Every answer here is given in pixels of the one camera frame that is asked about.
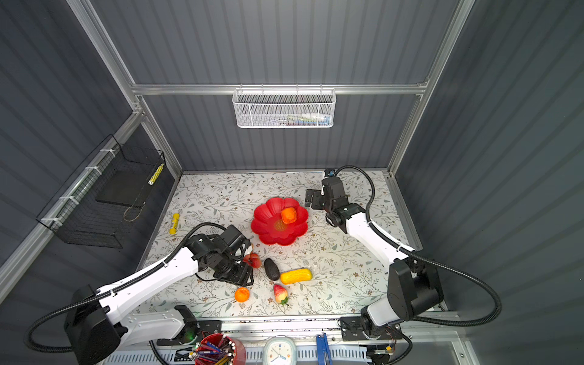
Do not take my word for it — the red fake grape bunch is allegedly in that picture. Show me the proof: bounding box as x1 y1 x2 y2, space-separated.
243 252 262 269

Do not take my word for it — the small fake orange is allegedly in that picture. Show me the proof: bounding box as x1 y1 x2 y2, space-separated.
234 287 251 303

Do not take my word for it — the orange fake persimmon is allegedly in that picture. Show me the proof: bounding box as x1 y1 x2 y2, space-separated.
281 207 297 224

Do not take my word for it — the dark fake avocado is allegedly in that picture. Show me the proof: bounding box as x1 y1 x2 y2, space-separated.
263 259 281 281

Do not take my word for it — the red-yellow fake strawberry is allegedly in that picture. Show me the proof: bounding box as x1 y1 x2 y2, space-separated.
273 284 289 306

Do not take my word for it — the yellow fake corn cob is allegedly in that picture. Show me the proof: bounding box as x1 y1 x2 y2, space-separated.
280 269 313 285

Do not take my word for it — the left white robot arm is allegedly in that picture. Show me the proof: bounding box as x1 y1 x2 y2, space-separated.
64 225 253 364

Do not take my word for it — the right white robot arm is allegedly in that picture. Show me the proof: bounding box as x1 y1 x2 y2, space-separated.
304 169 443 339

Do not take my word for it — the red flower-shaped fruit bowl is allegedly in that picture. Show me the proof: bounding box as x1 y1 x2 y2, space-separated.
251 197 309 246

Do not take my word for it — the yellow marker on table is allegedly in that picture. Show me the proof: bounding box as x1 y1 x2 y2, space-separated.
169 213 180 235

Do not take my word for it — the red pencil cup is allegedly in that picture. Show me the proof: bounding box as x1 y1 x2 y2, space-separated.
189 334 247 365

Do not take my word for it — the yellow marker in basket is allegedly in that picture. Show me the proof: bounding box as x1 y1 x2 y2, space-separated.
148 164 165 186

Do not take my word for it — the white alarm clock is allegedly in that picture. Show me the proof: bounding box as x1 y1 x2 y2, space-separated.
262 336 297 365

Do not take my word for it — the white wire wall basket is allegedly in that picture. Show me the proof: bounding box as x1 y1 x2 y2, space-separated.
232 89 337 129

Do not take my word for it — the black wire side basket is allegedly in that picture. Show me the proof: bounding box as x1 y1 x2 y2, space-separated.
36 137 166 249

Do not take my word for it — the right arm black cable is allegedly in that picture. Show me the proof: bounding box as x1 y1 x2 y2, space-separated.
332 165 503 328

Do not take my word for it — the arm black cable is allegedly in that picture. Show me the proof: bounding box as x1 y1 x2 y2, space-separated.
23 222 229 354
332 165 503 328

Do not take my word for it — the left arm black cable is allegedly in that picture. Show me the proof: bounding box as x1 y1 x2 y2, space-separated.
23 222 229 354

